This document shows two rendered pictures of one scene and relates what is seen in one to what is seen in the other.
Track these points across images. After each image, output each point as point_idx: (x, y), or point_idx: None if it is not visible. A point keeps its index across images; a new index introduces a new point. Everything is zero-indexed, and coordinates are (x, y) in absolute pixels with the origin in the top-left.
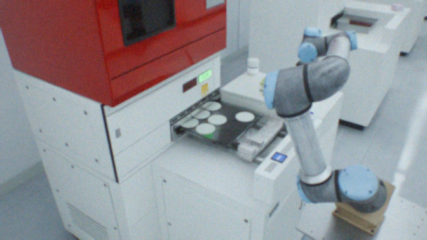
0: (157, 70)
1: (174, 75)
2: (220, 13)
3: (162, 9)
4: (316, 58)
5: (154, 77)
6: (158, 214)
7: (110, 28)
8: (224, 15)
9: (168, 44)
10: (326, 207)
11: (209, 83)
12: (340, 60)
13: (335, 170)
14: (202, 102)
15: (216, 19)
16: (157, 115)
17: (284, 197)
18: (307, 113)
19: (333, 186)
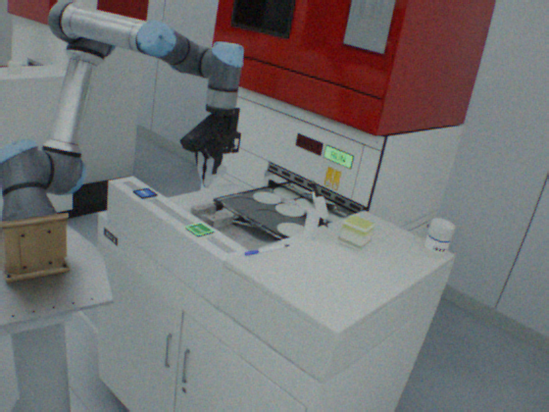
0: (253, 73)
1: (290, 110)
2: (371, 66)
3: (280, 11)
4: (208, 90)
5: (248, 77)
6: None
7: (224, 3)
8: (380, 77)
9: (273, 54)
10: (68, 250)
11: (344, 178)
12: (67, 1)
13: (48, 153)
14: (323, 193)
15: (362, 72)
16: (256, 138)
17: (127, 256)
18: (70, 59)
19: None
